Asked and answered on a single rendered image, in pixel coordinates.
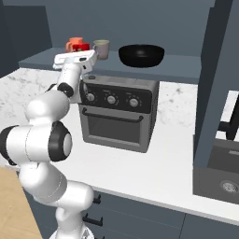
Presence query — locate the blue-grey drawer front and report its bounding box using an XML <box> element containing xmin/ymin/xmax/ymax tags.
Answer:
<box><xmin>91</xmin><ymin>189</ymin><xmax>188</xmax><ymax>231</ymax></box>
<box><xmin>81</xmin><ymin>210</ymin><xmax>183</xmax><ymax>239</ymax></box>

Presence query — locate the blue-grey open cabinet door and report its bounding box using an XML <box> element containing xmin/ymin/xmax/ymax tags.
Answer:
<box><xmin>0</xmin><ymin>4</ymin><xmax>53</xmax><ymax>78</ymax></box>
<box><xmin>192</xmin><ymin>0</ymin><xmax>239</xmax><ymax>171</ymax></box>

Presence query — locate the blue-grey wall cabinet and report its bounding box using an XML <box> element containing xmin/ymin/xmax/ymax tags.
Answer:
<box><xmin>18</xmin><ymin>0</ymin><xmax>217</xmax><ymax>85</ymax></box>

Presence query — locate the red cup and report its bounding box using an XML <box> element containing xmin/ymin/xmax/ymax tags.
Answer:
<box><xmin>72</xmin><ymin>43</ymin><xmax>91</xmax><ymax>53</ymax></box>

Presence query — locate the toaster oven glass door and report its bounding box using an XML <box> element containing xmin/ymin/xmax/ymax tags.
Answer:
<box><xmin>78</xmin><ymin>105</ymin><xmax>152</xmax><ymax>148</ymax></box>

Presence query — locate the blue-grey base cupboard door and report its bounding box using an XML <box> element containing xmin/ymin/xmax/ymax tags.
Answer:
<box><xmin>179</xmin><ymin>212</ymin><xmax>239</xmax><ymax>239</ymax></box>

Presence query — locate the orange mug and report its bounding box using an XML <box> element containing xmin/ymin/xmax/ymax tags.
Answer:
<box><xmin>64</xmin><ymin>36</ymin><xmax>85</xmax><ymax>53</ymax></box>

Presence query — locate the grey sink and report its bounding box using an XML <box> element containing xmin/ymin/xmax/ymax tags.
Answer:
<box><xmin>192</xmin><ymin>134</ymin><xmax>239</xmax><ymax>205</ymax></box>

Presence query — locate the black bowl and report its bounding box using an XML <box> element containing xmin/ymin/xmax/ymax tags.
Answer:
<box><xmin>118</xmin><ymin>44</ymin><xmax>166</xmax><ymax>69</ymax></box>

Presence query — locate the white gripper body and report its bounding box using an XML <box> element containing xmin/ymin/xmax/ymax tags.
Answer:
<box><xmin>52</xmin><ymin>49</ymin><xmax>99</xmax><ymax>70</ymax></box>

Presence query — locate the black drawer handle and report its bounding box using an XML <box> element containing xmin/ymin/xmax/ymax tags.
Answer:
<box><xmin>81</xmin><ymin>213</ymin><xmax>104</xmax><ymax>227</ymax></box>
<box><xmin>91</xmin><ymin>193</ymin><xmax>103</xmax><ymax>205</ymax></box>

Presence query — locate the beige mug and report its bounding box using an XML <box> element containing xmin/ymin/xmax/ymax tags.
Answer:
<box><xmin>91</xmin><ymin>39</ymin><xmax>111</xmax><ymax>61</ymax></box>

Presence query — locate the grey toaster oven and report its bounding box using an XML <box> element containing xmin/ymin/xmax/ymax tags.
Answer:
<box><xmin>77</xmin><ymin>74</ymin><xmax>161</xmax><ymax>154</ymax></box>

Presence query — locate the black toaster oven door handle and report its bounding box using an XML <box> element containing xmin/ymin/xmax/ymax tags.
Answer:
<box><xmin>81</xmin><ymin>107</ymin><xmax>145</xmax><ymax>124</ymax></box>

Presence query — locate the black tap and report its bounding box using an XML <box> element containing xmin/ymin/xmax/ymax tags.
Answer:
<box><xmin>217</xmin><ymin>92</ymin><xmax>239</xmax><ymax>141</ymax></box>

